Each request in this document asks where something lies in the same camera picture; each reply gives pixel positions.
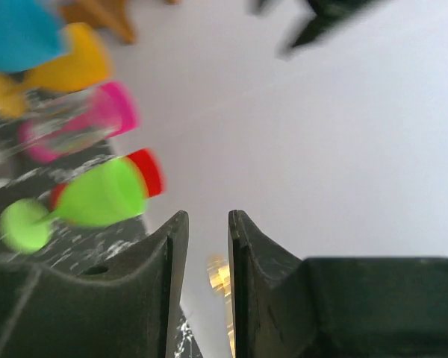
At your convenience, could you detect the yellow orange plastic wine glass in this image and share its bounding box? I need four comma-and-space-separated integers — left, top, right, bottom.
0, 22, 113, 120

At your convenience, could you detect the wooden stepped shelf rack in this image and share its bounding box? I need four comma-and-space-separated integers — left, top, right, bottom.
59, 0, 184, 44

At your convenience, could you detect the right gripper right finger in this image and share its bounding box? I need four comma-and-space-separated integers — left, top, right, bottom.
228, 210, 448, 357

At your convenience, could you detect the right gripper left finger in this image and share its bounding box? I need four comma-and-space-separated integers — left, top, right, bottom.
0, 211, 189, 357

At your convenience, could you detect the blue plastic wine glass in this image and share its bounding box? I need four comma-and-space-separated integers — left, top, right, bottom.
0, 0, 68, 73

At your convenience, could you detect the gold wire wine glass rack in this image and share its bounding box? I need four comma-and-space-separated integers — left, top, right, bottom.
207, 255, 236, 357

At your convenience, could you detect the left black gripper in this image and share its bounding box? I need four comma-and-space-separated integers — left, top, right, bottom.
249, 0, 382, 57

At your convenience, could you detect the red plastic wine glass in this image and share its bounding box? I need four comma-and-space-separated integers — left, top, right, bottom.
49, 147, 168, 212

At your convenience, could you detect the magenta plastic wine glass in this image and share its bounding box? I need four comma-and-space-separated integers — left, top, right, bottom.
18, 81, 140, 163

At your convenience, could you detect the green plastic wine glass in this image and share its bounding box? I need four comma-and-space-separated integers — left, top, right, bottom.
0, 157, 148, 254

